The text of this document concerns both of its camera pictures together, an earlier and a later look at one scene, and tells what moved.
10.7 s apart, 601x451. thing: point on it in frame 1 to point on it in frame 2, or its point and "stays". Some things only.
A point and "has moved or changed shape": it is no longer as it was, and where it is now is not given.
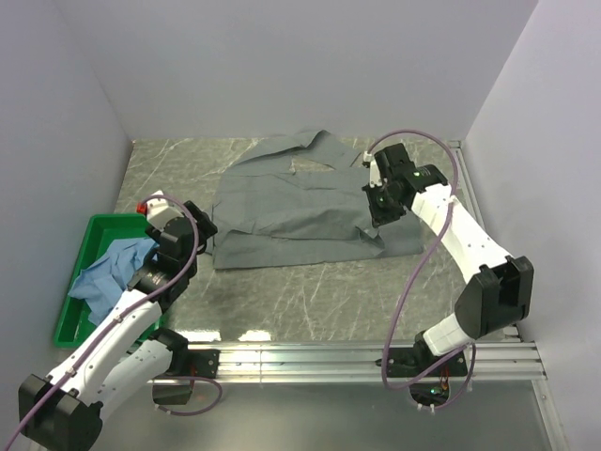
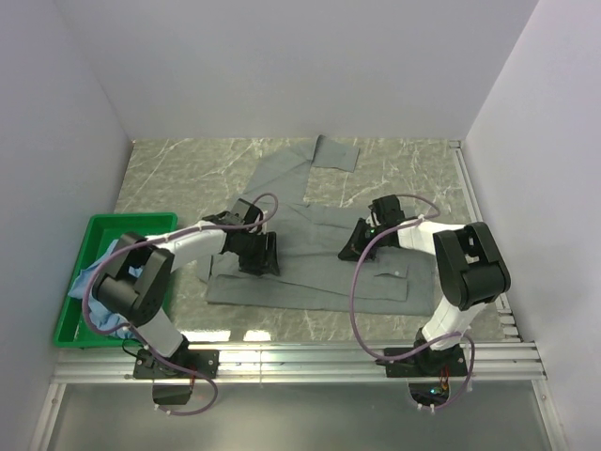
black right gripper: (379, 217) to (353, 249)
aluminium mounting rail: (366, 364) stays
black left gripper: (206, 227) to (265, 259)
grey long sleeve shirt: (300, 200) has moved or changed shape
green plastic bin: (103, 233) stays
